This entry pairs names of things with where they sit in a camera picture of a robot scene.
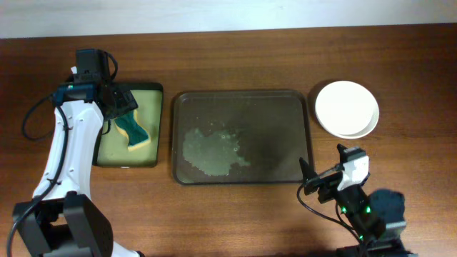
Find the black soapy water tray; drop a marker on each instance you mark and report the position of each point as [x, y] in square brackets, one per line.
[111, 150]

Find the dark brown serving tray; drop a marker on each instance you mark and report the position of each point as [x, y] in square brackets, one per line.
[240, 137]

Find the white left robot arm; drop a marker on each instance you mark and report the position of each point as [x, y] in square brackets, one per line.
[61, 219]

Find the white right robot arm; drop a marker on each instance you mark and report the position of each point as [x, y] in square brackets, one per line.
[376, 220]

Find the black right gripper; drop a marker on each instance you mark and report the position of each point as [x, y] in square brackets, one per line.
[329, 182]

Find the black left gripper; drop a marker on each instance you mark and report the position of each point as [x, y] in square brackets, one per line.
[126, 101]

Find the pink plate with yellow stain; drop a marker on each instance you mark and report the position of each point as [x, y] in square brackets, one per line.
[349, 126]

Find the cream white plate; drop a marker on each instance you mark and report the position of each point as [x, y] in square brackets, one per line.
[344, 97]

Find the green and yellow sponge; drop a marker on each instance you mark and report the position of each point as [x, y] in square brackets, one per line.
[128, 126]

